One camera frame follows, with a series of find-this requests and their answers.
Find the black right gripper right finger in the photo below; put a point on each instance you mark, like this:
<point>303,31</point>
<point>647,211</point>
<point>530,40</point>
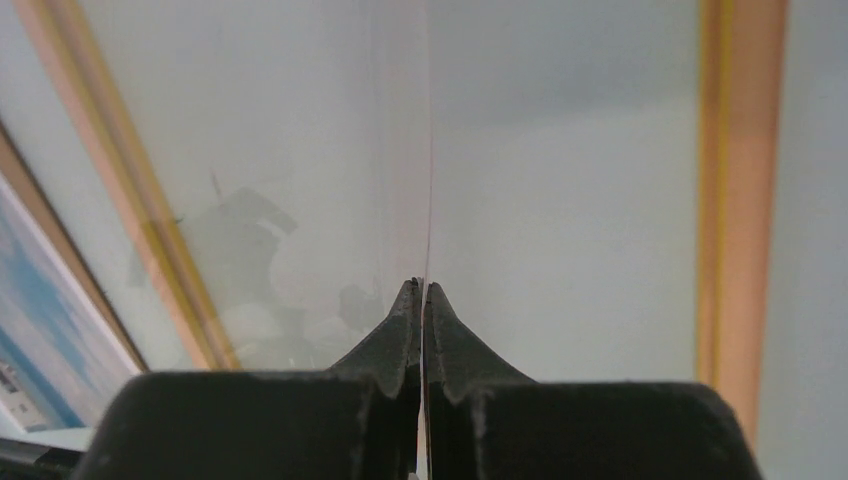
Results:
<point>488,420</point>

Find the building and sky photo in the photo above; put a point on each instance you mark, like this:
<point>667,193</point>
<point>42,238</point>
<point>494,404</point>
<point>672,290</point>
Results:
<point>61,349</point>

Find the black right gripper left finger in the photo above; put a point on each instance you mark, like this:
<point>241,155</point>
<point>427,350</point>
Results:
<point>357,419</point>

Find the yellow wooden picture frame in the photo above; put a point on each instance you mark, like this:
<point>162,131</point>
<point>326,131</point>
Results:
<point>741,64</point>

